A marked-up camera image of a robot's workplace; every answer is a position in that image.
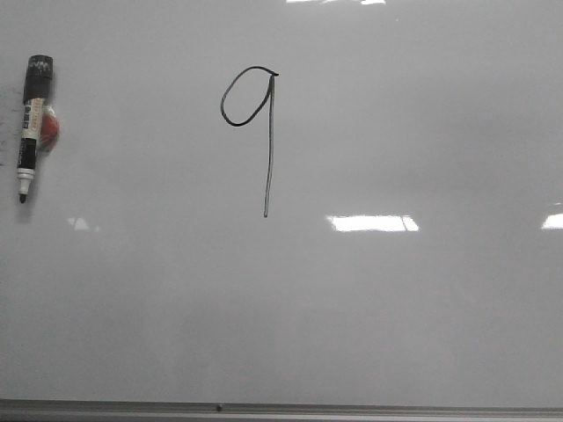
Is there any black whiteboard marker with magnet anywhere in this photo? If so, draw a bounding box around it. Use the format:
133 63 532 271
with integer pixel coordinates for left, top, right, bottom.
17 55 54 204

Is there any white whiteboard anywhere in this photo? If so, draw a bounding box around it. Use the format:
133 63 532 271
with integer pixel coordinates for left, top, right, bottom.
1 1 562 421

